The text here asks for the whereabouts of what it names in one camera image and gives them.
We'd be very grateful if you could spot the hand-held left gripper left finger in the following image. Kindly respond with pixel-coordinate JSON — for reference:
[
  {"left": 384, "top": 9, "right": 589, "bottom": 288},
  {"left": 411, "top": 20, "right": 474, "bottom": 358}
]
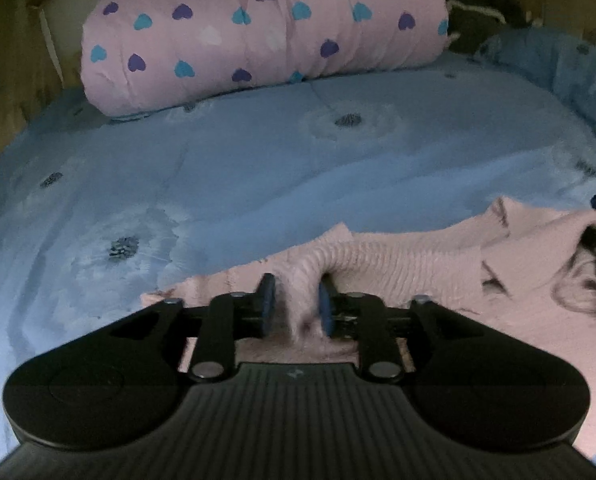
[{"left": 98, "top": 272, "right": 279, "bottom": 384}]

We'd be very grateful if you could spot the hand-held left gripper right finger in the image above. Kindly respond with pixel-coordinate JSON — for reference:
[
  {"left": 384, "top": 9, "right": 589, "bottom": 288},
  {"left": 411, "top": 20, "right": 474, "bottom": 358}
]
[{"left": 317, "top": 277, "right": 495, "bottom": 384}]

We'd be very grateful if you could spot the pink knitted cardigan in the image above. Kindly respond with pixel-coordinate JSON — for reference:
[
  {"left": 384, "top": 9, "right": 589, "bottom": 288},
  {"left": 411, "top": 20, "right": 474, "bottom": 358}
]
[{"left": 140, "top": 196, "right": 596, "bottom": 463}]

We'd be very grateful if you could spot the blue floral pillow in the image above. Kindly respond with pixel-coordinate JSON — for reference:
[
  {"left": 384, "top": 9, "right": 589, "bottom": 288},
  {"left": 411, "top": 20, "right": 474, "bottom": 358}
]
[{"left": 478, "top": 27, "right": 596, "bottom": 157}]

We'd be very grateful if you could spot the blue floral bedsheet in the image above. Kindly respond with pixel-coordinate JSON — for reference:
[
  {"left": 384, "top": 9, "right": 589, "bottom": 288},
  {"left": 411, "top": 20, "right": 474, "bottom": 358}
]
[{"left": 0, "top": 47, "right": 596, "bottom": 476}]

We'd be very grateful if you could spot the pink heart-print rolled quilt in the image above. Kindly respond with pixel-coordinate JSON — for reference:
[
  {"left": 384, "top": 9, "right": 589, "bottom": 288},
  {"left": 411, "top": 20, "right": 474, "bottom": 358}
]
[{"left": 80, "top": 0, "right": 452, "bottom": 119}]

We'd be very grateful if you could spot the wooden bed headboard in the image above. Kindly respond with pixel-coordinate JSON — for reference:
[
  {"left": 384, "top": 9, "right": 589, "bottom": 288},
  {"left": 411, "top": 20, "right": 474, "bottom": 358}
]
[{"left": 24, "top": 0, "right": 146, "bottom": 95}]

